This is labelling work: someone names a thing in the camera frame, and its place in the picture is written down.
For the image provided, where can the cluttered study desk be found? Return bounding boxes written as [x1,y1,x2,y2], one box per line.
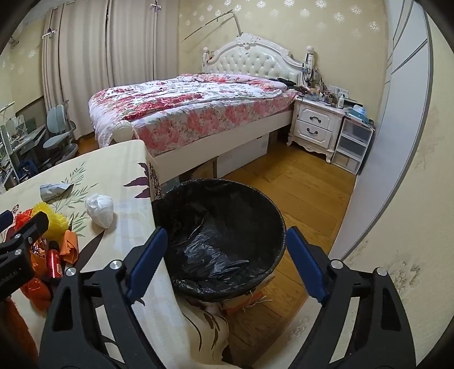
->
[0,103,48,188]

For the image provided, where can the white wardrobe door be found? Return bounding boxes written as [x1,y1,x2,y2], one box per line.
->
[328,0,435,265]

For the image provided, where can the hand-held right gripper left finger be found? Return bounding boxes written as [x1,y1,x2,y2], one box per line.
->
[39,227,169,369]

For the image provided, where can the grey desk chair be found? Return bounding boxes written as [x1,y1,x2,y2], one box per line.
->
[43,100,79,167]

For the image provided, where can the yellow foam fruit net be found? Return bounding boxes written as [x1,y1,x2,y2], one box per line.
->
[32,202,69,242]

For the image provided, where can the cluster of toiletry bottles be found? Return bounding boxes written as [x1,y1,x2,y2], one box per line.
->
[300,76,350,107]

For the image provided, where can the clear plastic drawer unit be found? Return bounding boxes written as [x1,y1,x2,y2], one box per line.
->
[333,115,376,175]

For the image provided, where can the dark clothes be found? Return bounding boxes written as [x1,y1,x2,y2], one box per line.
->
[268,76,302,89]

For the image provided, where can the orange wrapper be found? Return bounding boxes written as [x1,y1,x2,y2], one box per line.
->
[58,230,80,265]

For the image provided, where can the white bed frame with headboard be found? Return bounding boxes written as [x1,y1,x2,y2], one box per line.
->
[89,33,314,185]

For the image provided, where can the beige pleated curtain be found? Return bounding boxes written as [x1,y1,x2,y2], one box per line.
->
[106,0,185,93]
[42,0,110,137]

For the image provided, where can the black-lined waste bin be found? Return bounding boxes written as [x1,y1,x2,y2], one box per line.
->
[151,178,287,303]

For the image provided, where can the orange mesh bag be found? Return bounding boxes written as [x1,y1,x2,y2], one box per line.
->
[19,241,54,311]

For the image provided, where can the white crumpled plastic bag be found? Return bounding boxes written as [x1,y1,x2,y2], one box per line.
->
[84,193,114,228]

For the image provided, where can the pink floral blanket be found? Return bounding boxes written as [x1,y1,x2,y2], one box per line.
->
[88,73,300,157]

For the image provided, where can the floral tablecloth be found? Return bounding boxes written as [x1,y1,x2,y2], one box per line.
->
[0,139,231,369]

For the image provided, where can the white nightstand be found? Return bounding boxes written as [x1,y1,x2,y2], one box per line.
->
[287,97,346,164]

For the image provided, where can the red can with black cap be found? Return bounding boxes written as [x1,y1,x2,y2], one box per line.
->
[46,240,64,281]

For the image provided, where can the brown cardboard box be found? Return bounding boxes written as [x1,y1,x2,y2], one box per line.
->
[188,160,218,180]

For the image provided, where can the white storage box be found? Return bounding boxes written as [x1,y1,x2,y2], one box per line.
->
[215,135,270,178]

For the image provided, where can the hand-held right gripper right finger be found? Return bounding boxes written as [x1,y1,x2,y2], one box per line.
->
[285,225,415,369]

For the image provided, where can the grey crumpled wrapper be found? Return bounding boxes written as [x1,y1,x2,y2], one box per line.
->
[39,183,74,203]

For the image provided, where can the blue tissue box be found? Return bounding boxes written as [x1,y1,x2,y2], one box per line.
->
[349,103,371,123]

